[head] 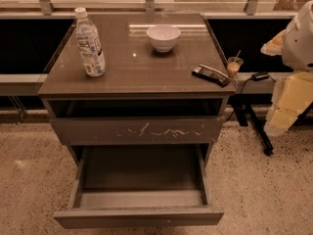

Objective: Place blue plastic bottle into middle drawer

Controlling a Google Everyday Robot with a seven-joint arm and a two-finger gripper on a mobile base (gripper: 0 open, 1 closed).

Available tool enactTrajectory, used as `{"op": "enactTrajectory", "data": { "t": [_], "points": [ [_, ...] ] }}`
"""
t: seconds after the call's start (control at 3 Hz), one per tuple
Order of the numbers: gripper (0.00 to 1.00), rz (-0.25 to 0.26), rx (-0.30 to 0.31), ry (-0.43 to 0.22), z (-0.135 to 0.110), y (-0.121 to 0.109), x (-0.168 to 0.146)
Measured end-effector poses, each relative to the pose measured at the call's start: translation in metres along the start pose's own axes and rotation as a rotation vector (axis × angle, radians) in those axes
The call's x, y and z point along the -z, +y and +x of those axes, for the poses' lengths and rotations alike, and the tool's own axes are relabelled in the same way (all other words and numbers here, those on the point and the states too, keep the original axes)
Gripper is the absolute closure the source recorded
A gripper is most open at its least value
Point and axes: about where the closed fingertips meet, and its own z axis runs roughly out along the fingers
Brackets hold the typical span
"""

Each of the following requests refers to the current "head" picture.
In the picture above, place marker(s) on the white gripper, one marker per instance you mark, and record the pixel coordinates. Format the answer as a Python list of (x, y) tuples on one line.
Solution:
[(299, 44)]

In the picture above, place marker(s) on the clear plastic water bottle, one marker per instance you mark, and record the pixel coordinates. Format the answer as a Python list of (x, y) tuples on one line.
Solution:
[(89, 44)]

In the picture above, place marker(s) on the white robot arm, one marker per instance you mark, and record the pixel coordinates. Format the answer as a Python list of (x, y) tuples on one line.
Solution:
[(297, 49)]

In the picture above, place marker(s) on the brown drawer cabinet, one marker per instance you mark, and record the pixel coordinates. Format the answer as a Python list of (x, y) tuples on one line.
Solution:
[(139, 82)]

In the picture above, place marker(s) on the open lower drawer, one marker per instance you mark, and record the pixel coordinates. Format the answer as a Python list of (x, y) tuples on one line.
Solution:
[(140, 186)]

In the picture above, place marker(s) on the black power adapter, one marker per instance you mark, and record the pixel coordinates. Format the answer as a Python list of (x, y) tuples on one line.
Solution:
[(260, 76)]

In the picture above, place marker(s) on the black stand legs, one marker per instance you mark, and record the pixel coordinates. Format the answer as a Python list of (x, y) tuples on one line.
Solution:
[(242, 108)]

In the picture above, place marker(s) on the plastic cup with straw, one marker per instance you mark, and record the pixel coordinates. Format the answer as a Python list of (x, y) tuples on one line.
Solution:
[(234, 64)]

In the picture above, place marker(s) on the black remote control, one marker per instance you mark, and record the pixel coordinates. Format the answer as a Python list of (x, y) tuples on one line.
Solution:
[(212, 75)]

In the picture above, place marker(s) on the white ceramic bowl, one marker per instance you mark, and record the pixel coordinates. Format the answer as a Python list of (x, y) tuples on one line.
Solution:
[(163, 37)]

